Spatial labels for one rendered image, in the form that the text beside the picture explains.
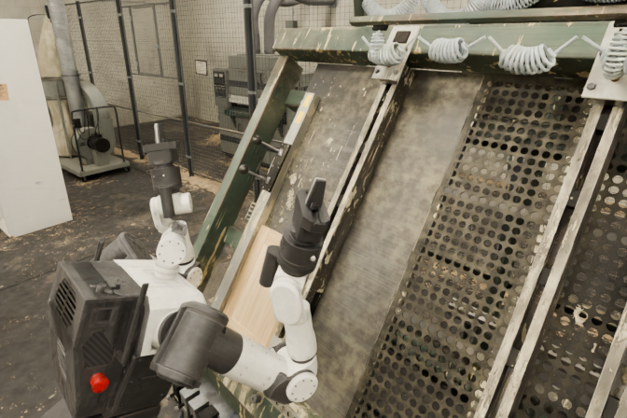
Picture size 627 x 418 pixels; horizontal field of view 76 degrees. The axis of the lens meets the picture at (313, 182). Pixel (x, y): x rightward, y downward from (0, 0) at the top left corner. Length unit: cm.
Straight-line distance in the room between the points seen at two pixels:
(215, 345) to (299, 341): 20
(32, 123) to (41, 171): 49
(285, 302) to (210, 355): 18
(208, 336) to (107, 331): 21
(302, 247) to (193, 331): 27
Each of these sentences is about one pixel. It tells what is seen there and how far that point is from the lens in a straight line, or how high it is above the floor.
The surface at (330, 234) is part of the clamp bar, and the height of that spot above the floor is 132.
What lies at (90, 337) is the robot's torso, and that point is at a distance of 97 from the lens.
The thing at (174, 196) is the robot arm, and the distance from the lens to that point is 132.
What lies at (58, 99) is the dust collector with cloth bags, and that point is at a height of 106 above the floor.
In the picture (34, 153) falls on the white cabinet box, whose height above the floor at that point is 80.
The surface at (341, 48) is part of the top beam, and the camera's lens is 153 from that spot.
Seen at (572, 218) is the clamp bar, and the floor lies 153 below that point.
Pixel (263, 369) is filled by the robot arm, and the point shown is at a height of 121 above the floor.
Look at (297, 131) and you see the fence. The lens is 155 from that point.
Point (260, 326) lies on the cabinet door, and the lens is 146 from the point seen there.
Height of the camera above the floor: 190
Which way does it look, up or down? 20 degrees down
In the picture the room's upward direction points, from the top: straight up
